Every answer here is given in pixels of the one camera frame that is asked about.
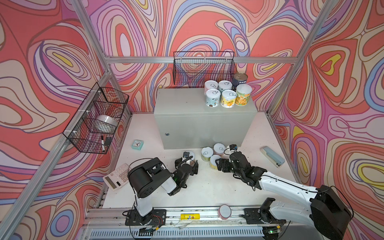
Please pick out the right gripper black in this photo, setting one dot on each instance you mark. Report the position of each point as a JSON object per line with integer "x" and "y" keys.
{"x": 225, "y": 162}

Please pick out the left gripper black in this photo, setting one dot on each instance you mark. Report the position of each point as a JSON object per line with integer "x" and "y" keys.
{"x": 192, "y": 172}

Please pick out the white can yellow orange label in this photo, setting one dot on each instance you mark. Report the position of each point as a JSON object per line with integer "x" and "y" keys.
{"x": 228, "y": 98}

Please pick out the white can teal label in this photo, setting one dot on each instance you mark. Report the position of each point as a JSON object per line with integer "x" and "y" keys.
{"x": 213, "y": 98}

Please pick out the yellow peach can plastic lid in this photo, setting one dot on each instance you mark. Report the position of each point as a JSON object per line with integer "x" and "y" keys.
{"x": 243, "y": 94}

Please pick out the light blue spotted can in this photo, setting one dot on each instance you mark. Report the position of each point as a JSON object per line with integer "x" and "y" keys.
{"x": 224, "y": 85}

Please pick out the white can pink label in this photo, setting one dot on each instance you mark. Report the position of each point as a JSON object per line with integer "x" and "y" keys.
{"x": 208, "y": 85}

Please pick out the dark blue tomato can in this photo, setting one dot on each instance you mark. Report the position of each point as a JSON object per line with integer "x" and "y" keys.
{"x": 238, "y": 79}

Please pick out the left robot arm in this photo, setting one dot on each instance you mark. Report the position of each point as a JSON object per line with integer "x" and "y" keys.
{"x": 149, "y": 176}

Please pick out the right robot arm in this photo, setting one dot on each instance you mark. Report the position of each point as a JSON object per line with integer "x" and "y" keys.
{"x": 320, "y": 208}

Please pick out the white can red label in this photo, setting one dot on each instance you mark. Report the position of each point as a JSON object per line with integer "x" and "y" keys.
{"x": 219, "y": 149}

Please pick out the white can green label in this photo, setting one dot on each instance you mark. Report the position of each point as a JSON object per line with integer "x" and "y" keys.
{"x": 207, "y": 153}

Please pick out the grey green stapler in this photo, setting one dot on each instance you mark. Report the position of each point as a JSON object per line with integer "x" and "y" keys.
{"x": 272, "y": 156}

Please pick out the grey metal cabinet box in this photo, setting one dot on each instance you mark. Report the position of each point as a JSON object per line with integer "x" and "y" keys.
{"x": 186, "y": 122}

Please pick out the pink tape roll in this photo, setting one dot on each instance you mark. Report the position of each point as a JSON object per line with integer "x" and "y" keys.
{"x": 224, "y": 212}

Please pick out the mint green small clock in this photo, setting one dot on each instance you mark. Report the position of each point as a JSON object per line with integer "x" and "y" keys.
{"x": 137, "y": 144}

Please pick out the white pink calculator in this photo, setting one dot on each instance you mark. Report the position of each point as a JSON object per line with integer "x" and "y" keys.
{"x": 118, "y": 178}

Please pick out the black marker pen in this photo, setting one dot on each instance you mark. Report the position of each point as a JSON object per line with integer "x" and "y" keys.
{"x": 102, "y": 143}

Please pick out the silver tape roll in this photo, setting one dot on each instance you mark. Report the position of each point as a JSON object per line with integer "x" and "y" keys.
{"x": 105, "y": 124}

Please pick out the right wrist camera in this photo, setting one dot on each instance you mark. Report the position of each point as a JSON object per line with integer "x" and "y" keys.
{"x": 233, "y": 147}

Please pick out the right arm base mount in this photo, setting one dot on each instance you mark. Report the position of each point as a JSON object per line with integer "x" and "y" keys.
{"x": 260, "y": 216}

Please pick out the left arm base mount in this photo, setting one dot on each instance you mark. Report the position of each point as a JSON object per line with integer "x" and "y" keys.
{"x": 155, "y": 218}

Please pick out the back black wire basket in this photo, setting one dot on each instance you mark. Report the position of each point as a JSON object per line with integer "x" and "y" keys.
{"x": 193, "y": 68}

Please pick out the black wire basket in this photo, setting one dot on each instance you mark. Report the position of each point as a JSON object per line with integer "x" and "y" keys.
{"x": 94, "y": 131}
{"x": 193, "y": 68}

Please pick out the left black wire basket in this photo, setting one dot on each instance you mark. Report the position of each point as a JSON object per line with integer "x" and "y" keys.
{"x": 94, "y": 131}

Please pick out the aluminium front rail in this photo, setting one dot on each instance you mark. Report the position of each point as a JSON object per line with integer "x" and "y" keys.
{"x": 177, "y": 217}

